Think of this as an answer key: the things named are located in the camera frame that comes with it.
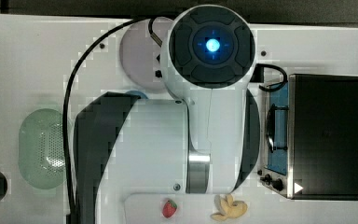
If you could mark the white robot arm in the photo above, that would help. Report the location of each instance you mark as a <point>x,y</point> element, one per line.
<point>203,139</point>

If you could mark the green oval strainer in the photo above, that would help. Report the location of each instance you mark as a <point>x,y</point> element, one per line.
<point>41,155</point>

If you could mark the blue bowl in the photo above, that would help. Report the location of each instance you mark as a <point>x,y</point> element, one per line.
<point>137,93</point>

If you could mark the lilac round plate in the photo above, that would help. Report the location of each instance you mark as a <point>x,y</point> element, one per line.
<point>138,55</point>

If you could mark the toy strawberry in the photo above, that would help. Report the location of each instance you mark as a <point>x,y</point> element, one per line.
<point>169,209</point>

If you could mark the toy toaster oven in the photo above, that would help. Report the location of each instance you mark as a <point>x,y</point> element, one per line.
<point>311,138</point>

